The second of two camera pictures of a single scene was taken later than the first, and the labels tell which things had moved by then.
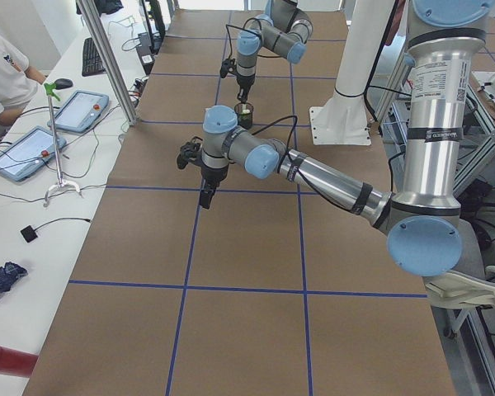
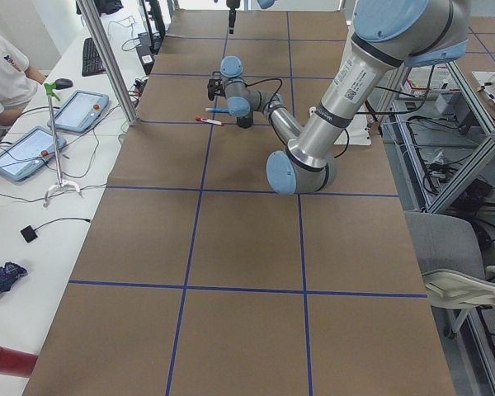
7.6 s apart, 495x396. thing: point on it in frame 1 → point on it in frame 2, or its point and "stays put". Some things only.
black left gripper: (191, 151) → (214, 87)
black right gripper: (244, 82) → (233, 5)
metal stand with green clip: (50, 88) stays put
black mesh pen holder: (245, 114) stays put
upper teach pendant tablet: (80, 111) stays put
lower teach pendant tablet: (26, 153) stays put
